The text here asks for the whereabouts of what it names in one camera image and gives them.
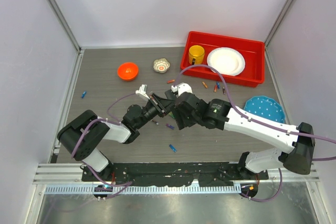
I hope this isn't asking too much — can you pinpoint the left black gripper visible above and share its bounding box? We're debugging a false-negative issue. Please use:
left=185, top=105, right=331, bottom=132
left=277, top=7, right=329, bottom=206
left=135, top=93, right=174, bottom=129

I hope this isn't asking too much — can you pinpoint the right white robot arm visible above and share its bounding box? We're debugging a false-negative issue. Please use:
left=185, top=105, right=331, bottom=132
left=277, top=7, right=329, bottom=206
left=165, top=90, right=316, bottom=179

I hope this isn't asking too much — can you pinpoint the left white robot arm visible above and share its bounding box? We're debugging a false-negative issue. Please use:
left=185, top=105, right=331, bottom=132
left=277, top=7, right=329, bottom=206
left=57, top=91, right=176, bottom=182

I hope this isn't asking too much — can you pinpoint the purple battery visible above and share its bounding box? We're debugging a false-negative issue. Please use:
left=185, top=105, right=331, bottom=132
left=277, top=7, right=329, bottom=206
left=166, top=124, right=175, bottom=130

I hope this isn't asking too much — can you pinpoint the small patterned bowl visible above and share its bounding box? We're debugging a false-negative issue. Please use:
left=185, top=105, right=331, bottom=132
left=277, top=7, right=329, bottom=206
left=153, top=58, right=171, bottom=73

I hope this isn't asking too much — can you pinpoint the blue battery near front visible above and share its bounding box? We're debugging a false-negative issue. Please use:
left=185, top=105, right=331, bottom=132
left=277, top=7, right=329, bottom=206
left=169, top=144, right=177, bottom=153

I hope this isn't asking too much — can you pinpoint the orange bowl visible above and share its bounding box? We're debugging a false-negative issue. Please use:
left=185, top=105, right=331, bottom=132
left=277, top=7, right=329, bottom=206
left=117, top=62, right=139, bottom=81

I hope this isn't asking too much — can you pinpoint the yellow mug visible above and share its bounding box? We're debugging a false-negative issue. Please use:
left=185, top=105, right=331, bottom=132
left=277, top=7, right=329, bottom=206
left=188, top=45, right=205, bottom=65

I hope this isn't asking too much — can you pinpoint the white paper plate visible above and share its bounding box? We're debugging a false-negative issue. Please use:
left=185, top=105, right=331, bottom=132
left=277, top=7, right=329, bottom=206
left=207, top=47, right=246, bottom=76

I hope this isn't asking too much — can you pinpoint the red plastic bin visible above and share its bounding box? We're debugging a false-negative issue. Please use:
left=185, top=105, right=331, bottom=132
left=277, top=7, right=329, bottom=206
left=180, top=31, right=265, bottom=88

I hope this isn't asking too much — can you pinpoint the blue polka dot plate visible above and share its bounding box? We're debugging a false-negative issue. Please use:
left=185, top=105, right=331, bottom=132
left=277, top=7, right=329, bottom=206
left=244, top=95, right=286, bottom=123

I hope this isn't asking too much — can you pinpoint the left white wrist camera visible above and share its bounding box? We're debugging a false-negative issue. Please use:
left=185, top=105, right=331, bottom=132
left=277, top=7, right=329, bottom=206
left=135, top=84, right=150, bottom=101

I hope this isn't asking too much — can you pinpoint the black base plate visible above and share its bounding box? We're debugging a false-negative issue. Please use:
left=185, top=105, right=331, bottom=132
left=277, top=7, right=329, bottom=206
left=97, top=162, right=269, bottom=187

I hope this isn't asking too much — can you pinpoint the white slotted cable duct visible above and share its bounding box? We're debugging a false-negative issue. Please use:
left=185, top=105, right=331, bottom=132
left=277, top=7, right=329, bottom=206
left=45, top=183, right=241, bottom=195

